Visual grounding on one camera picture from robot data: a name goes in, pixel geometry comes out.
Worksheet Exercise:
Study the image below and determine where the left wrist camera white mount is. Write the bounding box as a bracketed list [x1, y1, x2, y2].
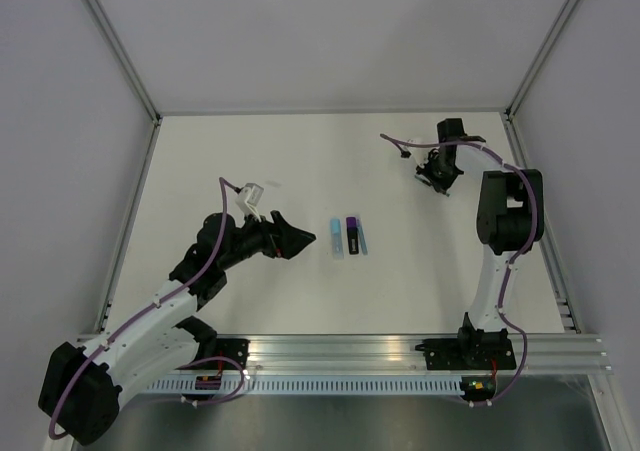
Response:
[235, 183, 264, 222]

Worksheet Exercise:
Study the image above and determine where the white slotted cable duct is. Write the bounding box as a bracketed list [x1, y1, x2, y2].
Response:
[144, 374, 464, 396]

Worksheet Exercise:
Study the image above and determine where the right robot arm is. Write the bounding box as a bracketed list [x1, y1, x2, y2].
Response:
[416, 118, 545, 371]

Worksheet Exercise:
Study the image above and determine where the light blue pen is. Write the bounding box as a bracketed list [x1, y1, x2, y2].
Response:
[330, 218, 344, 260]

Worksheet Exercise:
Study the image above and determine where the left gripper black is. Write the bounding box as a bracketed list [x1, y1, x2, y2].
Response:
[219, 207, 315, 271]

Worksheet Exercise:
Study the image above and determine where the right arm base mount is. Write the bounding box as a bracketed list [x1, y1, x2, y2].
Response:
[414, 312, 517, 371]

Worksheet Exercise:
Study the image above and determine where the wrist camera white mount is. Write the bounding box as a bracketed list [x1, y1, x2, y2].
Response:
[235, 183, 264, 222]
[399, 138, 430, 166]

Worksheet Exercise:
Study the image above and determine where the black purple highlighter pen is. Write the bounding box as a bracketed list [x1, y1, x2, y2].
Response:
[345, 216, 360, 255]

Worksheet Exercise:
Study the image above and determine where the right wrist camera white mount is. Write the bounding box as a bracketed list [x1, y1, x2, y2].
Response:
[399, 138, 430, 166]

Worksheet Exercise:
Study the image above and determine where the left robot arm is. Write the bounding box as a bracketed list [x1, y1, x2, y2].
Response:
[38, 211, 316, 445]

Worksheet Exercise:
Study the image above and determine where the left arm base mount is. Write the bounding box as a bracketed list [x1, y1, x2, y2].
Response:
[176, 316, 250, 372]

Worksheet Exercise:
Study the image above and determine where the aluminium mounting rail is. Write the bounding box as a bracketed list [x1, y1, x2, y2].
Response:
[219, 334, 612, 375]

